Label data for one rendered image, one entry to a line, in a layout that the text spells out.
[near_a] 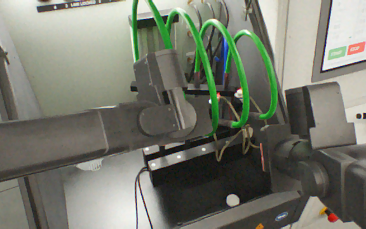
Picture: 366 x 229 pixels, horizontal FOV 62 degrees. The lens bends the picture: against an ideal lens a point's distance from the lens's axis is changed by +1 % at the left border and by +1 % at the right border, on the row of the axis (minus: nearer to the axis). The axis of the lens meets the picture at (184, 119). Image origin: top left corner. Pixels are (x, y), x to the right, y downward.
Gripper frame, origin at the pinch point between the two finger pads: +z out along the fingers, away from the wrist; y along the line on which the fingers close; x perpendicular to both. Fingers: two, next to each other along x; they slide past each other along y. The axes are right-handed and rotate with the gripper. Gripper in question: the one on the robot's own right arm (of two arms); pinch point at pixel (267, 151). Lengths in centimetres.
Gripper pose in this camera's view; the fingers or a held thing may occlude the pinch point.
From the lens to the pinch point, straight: 57.2
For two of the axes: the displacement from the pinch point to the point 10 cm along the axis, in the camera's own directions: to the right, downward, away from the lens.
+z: -1.0, 0.2, 10.0
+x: -9.9, 0.9, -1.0
